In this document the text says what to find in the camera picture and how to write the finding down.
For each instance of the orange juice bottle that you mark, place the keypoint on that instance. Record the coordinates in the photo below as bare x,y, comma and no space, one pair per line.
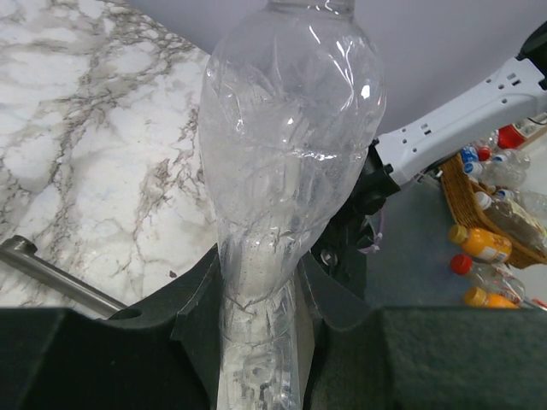
478,298
481,244

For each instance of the dark metal faucet handle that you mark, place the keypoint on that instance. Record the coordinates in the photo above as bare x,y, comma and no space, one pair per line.
20,253

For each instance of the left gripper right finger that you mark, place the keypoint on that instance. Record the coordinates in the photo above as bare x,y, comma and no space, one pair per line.
420,357

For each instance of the clear plastic bottle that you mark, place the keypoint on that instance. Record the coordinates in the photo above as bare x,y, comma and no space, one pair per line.
291,100

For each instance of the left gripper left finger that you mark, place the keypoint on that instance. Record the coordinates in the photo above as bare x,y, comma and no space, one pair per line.
159,353

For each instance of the red cap clear bottle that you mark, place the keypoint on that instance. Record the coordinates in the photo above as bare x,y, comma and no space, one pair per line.
493,278

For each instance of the wicker basket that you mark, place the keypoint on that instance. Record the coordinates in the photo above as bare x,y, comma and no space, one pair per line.
459,193

